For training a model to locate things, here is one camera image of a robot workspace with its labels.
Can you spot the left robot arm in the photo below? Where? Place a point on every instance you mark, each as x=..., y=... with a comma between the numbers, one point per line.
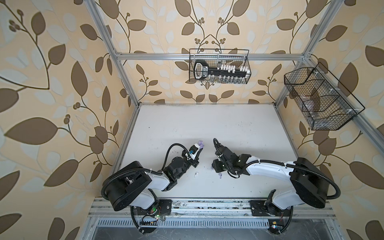
x=133, y=185

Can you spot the black wire basket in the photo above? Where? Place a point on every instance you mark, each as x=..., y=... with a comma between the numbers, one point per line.
x=237, y=57
x=325, y=102

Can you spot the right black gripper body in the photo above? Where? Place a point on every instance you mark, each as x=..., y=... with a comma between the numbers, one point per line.
x=219, y=166

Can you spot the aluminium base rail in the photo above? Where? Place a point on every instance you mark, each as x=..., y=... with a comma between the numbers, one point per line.
x=212, y=208

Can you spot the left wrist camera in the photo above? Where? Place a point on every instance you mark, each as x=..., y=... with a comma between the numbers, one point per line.
x=193, y=151

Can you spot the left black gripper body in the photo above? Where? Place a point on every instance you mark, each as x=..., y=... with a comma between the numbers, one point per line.
x=194, y=164

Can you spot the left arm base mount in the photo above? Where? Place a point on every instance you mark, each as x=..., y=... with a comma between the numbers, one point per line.
x=153, y=210

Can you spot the purple round charging case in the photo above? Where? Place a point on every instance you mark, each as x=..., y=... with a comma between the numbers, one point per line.
x=201, y=144

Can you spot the black wire basket right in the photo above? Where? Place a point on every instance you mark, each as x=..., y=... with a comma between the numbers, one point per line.
x=325, y=102

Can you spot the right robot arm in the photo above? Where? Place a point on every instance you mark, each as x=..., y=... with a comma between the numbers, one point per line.
x=306, y=184

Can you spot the black tool with white bits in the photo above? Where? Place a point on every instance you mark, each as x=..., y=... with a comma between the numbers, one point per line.
x=202, y=70

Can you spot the black wire basket centre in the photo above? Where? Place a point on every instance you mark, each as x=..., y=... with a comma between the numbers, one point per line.
x=237, y=57

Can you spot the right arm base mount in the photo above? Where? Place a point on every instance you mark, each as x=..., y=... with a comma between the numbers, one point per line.
x=259, y=208

